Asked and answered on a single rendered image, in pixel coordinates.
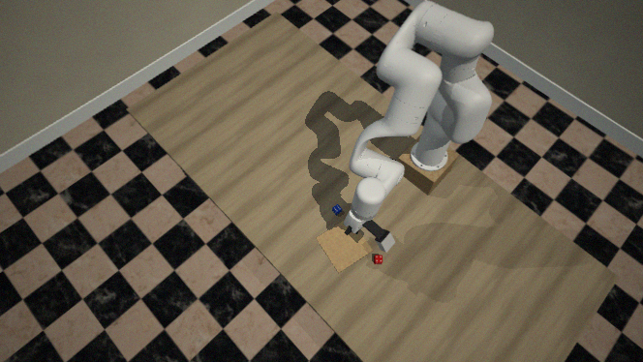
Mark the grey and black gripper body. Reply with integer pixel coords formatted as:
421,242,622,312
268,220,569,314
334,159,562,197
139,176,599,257
344,207,367,233

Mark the brown mat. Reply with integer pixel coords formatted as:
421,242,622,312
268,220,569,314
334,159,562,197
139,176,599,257
316,221,373,273

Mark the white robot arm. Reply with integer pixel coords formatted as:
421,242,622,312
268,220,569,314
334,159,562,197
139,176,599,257
349,1,494,253

